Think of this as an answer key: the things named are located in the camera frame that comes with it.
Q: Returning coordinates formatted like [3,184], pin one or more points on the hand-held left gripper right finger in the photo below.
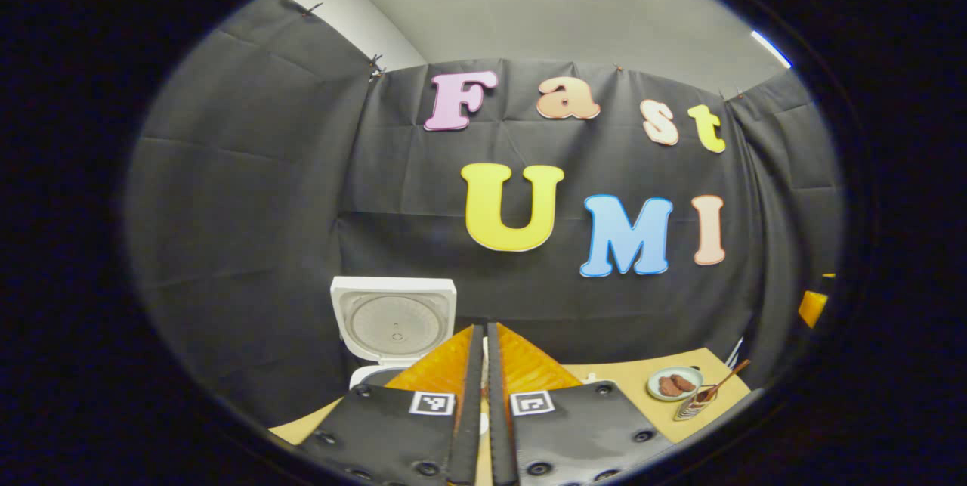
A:
[496,395]

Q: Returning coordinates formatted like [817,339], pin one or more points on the white rice cooker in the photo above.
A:
[393,320]

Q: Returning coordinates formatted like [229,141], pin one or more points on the black backdrop cloth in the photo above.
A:
[249,229]

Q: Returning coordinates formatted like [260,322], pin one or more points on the red meat piece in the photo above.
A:
[684,382]
[668,388]

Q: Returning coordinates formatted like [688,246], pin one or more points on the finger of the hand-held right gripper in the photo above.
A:
[814,308]

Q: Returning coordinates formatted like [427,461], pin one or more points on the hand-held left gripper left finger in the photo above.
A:
[474,395]

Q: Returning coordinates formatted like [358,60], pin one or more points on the brown wooden spoon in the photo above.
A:
[725,380]

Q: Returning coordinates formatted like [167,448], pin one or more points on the pale green plate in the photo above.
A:
[656,376]

